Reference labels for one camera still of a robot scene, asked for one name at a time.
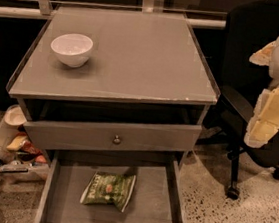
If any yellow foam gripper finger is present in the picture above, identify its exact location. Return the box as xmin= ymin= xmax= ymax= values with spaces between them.
xmin=249 ymin=41 xmax=275 ymax=66
xmin=244 ymin=86 xmax=279 ymax=148

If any green jalapeno chip bag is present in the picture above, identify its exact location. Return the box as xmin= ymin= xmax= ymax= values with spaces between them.
xmin=80 ymin=171 xmax=136 ymax=212

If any closed grey top drawer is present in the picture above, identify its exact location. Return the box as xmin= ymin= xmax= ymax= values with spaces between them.
xmin=24 ymin=121 xmax=201 ymax=152

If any grey wooden drawer cabinet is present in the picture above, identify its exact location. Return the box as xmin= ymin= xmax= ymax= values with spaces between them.
xmin=0 ymin=0 xmax=229 ymax=223

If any round metal drawer knob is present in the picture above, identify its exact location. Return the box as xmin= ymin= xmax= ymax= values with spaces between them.
xmin=113 ymin=135 xmax=121 ymax=144

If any open grey middle drawer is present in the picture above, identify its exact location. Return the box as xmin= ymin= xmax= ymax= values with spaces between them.
xmin=34 ymin=151 xmax=184 ymax=223

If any red snack bag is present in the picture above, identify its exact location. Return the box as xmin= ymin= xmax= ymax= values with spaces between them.
xmin=21 ymin=141 xmax=41 ymax=155

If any yellow snack bag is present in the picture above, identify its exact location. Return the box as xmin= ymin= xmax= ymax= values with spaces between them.
xmin=7 ymin=135 xmax=28 ymax=152

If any black office chair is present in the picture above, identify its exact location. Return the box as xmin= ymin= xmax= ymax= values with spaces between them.
xmin=203 ymin=0 xmax=279 ymax=200

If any white ceramic bowl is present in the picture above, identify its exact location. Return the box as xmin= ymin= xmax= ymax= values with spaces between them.
xmin=50 ymin=33 xmax=94 ymax=68

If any metal railing bar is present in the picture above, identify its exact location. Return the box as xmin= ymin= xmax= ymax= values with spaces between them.
xmin=0 ymin=7 xmax=226 ymax=37

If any white bowl in bin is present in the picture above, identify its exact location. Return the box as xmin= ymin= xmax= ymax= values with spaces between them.
xmin=4 ymin=105 xmax=27 ymax=126

